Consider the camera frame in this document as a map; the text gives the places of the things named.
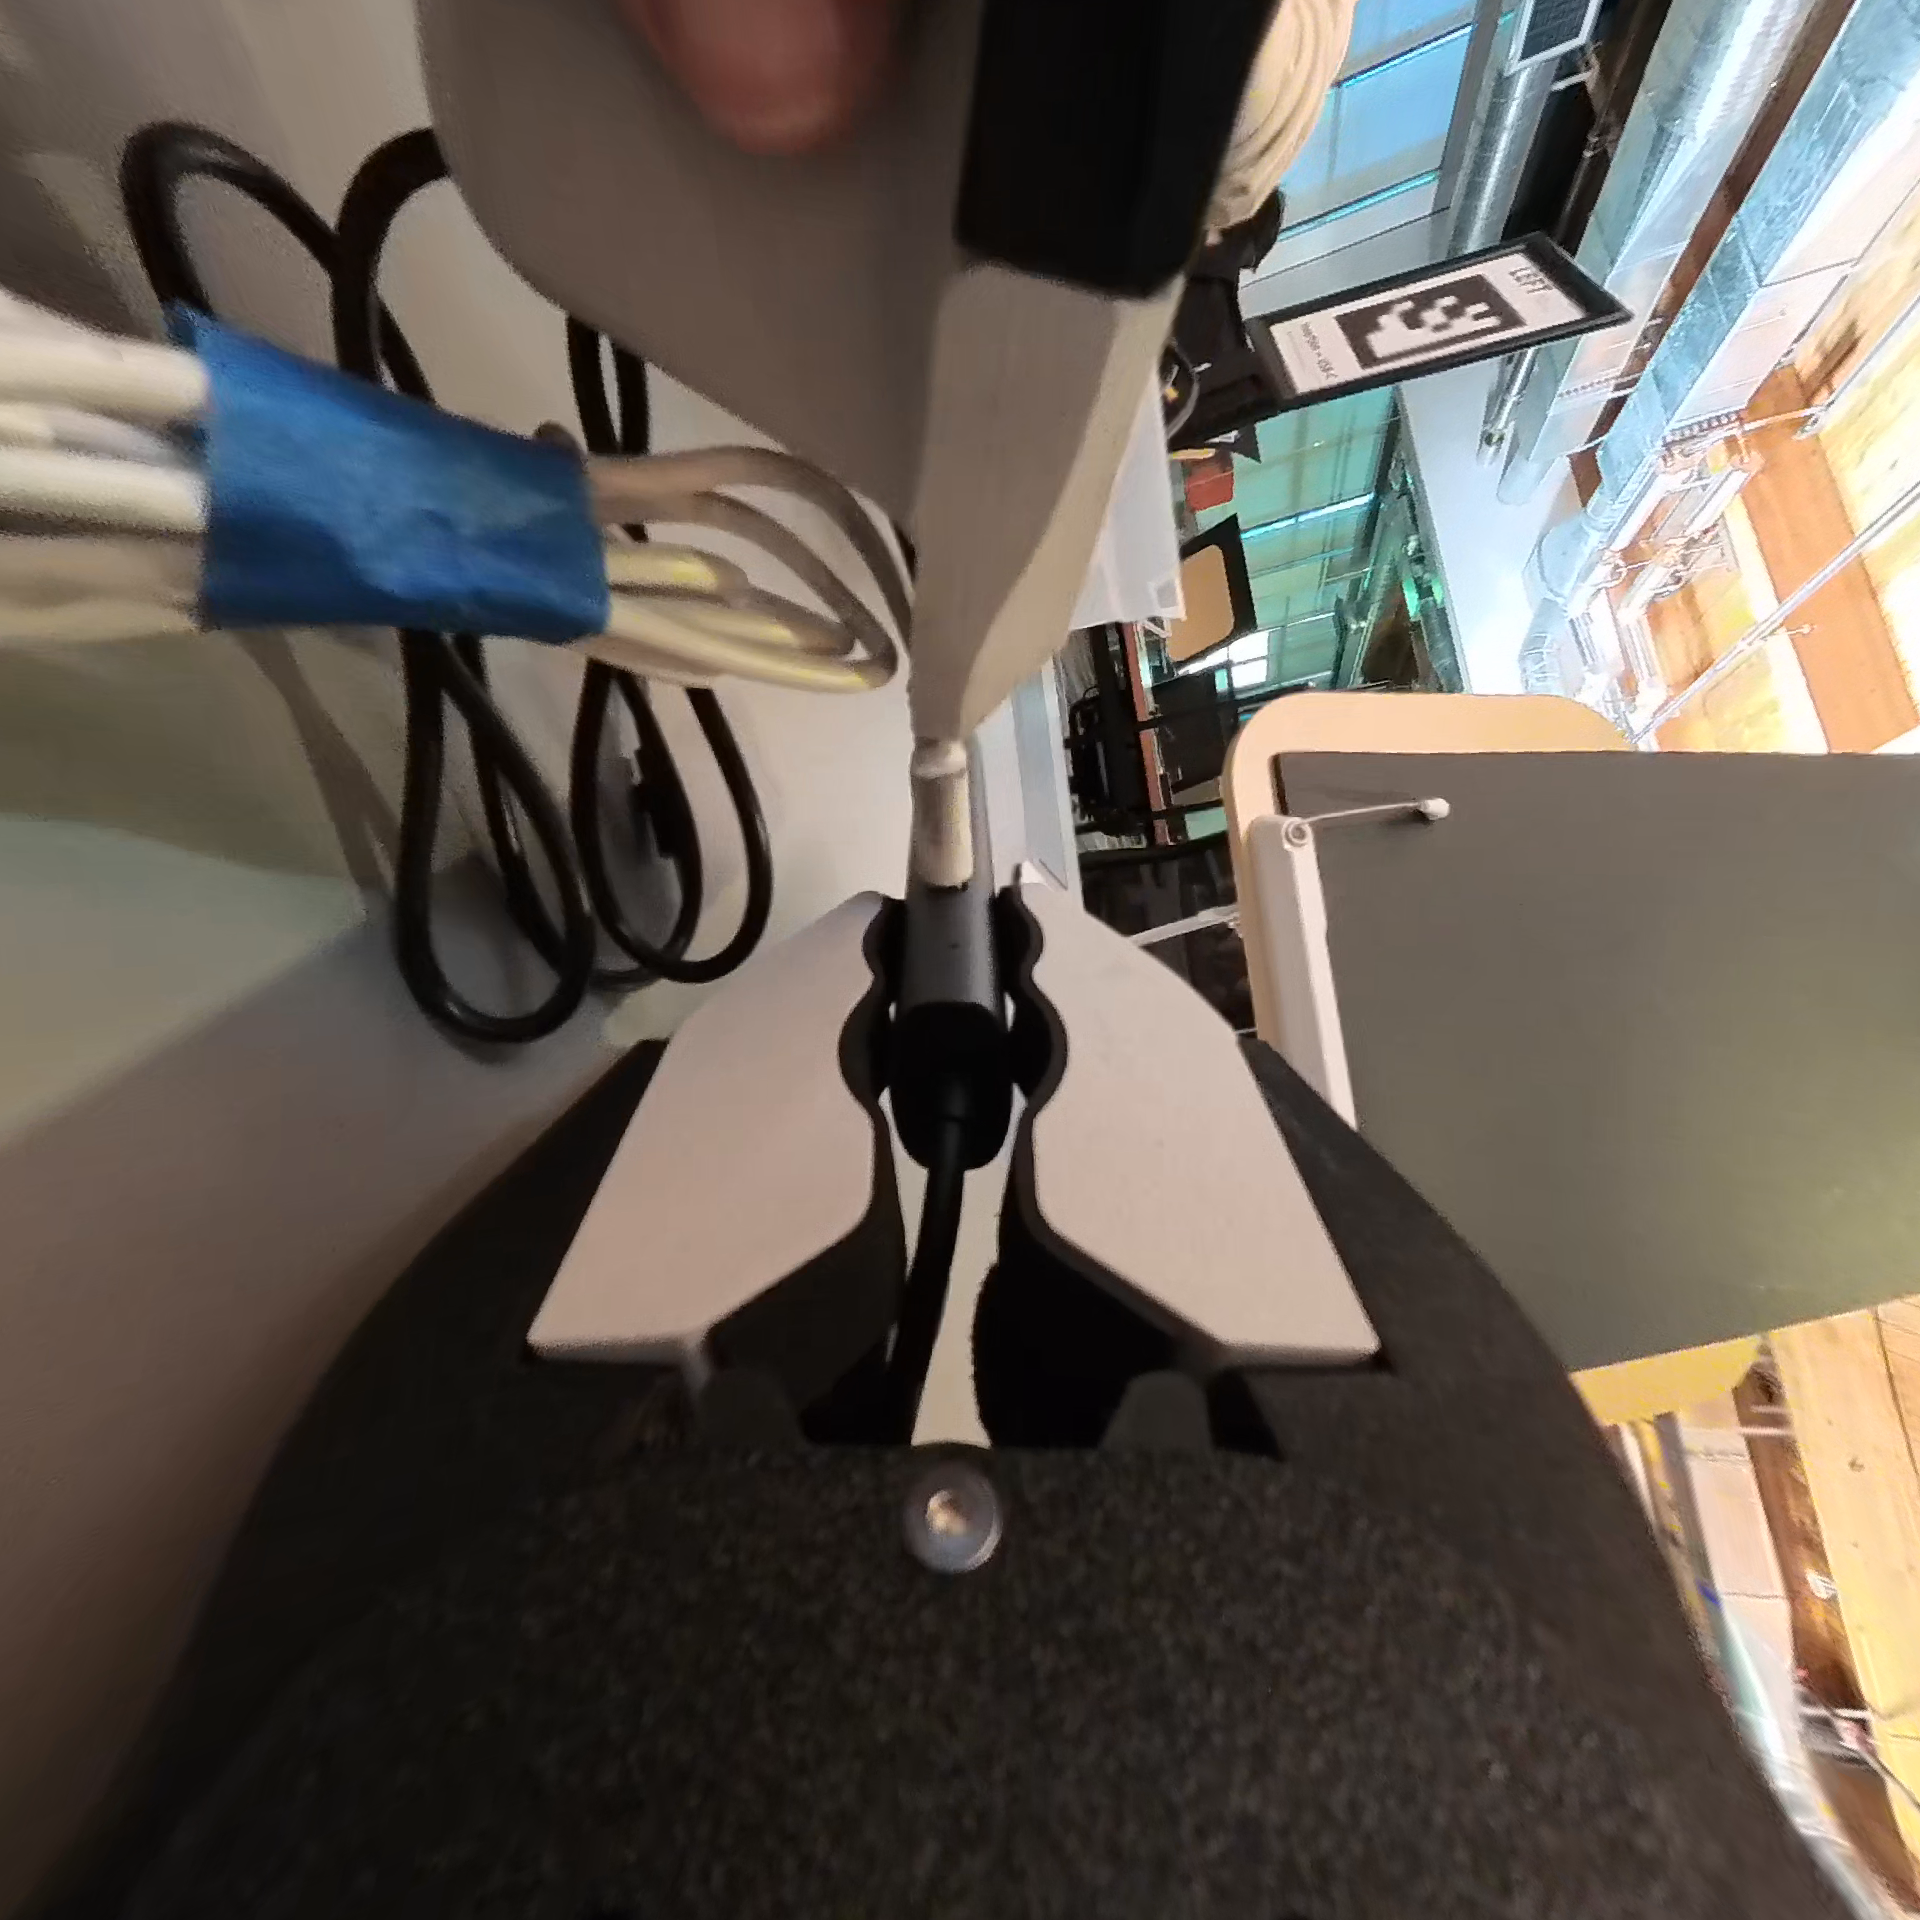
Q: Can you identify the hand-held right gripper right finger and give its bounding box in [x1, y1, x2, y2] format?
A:
[1002, 884, 1386, 1375]

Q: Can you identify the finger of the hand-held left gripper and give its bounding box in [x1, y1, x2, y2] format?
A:
[417, 0, 1191, 744]

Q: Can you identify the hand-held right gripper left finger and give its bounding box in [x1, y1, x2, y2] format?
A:
[524, 888, 911, 1370]

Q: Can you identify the black cable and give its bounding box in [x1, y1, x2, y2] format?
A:
[120, 121, 1038, 1405]

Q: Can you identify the white cable bundle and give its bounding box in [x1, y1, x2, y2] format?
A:
[0, 285, 980, 895]

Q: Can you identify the grey desk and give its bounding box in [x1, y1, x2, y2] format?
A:
[0, 0, 1098, 1920]

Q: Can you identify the person's left hand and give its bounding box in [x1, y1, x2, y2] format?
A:
[615, 0, 903, 152]

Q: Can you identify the wooden board with dark panel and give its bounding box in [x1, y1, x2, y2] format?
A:
[1222, 691, 1920, 1429]

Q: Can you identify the silver ventilation duct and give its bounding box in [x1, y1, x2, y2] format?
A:
[1442, 0, 1669, 265]

